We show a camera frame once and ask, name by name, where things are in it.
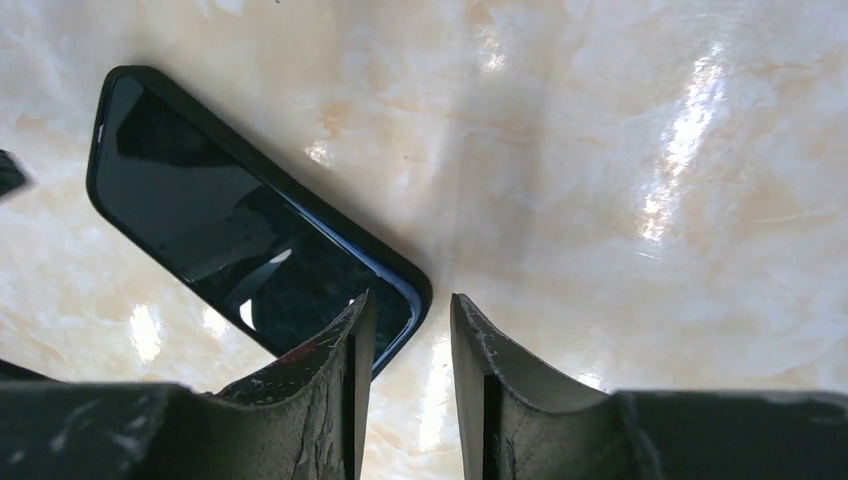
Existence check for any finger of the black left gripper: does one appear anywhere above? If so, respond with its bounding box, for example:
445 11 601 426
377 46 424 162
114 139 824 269
0 150 28 197

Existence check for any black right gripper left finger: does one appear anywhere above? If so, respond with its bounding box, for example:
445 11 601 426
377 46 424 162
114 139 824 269
1 292 376 479

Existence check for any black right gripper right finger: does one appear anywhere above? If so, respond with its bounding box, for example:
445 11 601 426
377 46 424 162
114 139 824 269
450 294 847 479

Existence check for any blue-edged black phone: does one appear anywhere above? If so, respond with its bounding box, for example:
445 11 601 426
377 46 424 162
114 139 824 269
92 74 415 372

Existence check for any black phone case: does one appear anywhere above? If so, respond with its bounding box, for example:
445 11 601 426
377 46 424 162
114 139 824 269
85 64 435 382

